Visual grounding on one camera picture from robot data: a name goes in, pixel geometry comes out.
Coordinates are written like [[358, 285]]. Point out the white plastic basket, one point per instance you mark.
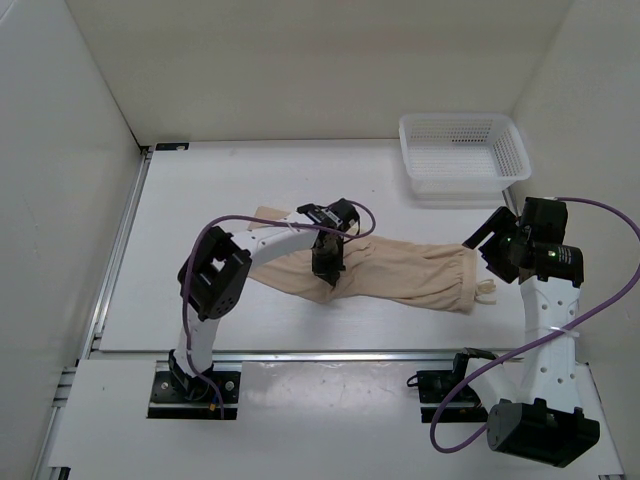
[[462, 154]]

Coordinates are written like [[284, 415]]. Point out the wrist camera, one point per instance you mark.
[[544, 220], [346, 214]]

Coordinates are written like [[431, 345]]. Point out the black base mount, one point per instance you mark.
[[216, 399], [433, 386]]

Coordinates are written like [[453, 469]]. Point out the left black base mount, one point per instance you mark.
[[216, 399]]

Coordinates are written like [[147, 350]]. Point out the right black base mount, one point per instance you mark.
[[433, 386]]

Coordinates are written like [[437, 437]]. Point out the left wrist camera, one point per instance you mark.
[[346, 214]]

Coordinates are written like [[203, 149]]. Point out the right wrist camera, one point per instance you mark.
[[544, 220]]

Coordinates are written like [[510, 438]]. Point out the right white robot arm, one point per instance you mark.
[[540, 418]]

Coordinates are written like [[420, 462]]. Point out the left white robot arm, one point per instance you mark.
[[214, 275]]

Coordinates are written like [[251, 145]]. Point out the aluminium frame rail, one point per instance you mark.
[[323, 389]]

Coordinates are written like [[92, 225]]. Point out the beige trousers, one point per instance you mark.
[[440, 277]]

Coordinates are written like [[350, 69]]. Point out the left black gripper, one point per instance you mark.
[[330, 272]]

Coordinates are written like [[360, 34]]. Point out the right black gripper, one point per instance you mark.
[[497, 224]]

